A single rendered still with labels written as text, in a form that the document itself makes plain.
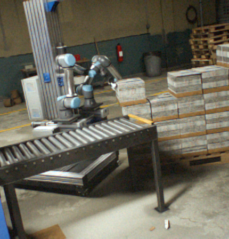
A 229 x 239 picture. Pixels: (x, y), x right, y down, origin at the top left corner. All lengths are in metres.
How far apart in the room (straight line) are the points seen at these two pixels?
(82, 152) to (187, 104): 1.53
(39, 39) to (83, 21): 6.75
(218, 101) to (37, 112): 1.99
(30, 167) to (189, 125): 1.92
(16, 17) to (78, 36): 1.82
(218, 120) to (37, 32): 2.17
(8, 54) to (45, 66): 6.12
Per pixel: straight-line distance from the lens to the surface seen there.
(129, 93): 3.60
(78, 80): 9.68
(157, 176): 3.06
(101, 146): 2.72
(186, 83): 3.71
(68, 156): 2.64
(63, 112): 3.52
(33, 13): 3.77
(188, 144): 3.88
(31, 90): 3.88
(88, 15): 10.51
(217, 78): 3.81
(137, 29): 11.19
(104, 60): 4.03
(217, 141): 3.97
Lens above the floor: 1.64
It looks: 15 degrees down
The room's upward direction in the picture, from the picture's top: 8 degrees counter-clockwise
